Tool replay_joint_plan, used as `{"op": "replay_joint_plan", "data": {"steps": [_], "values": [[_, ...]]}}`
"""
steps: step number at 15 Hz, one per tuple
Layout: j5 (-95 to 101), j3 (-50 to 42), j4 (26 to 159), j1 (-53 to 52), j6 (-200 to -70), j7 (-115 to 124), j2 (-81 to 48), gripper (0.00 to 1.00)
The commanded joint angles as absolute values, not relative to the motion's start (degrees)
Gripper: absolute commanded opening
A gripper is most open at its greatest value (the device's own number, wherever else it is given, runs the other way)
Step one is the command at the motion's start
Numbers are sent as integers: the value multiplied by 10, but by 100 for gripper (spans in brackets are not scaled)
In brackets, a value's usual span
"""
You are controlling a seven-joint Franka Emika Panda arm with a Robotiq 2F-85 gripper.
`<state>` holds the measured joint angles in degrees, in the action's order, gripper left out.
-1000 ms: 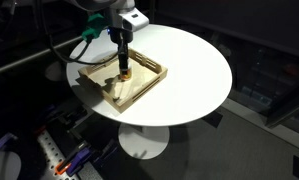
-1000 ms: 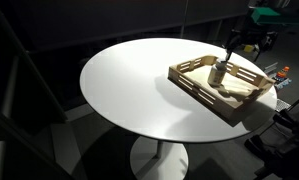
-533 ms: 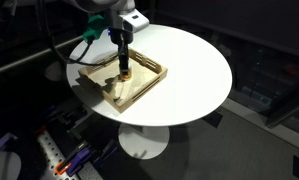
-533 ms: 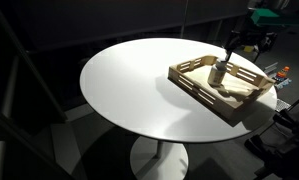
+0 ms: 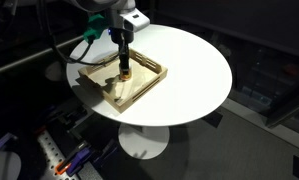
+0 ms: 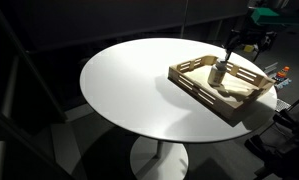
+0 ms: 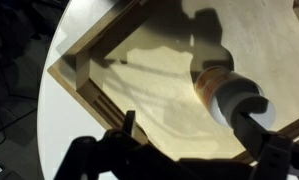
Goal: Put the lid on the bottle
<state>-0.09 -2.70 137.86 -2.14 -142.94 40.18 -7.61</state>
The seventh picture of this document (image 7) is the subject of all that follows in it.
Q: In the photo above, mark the light wooden slotted tray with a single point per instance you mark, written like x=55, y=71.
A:
x=149, y=100

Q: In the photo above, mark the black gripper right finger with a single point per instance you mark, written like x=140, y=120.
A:
x=252, y=133

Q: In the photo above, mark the white round bottle lid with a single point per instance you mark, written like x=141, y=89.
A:
x=267, y=120

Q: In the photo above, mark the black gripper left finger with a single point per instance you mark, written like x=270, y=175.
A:
x=129, y=123

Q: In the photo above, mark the white bottle with orange label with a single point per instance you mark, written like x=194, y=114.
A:
x=215, y=83

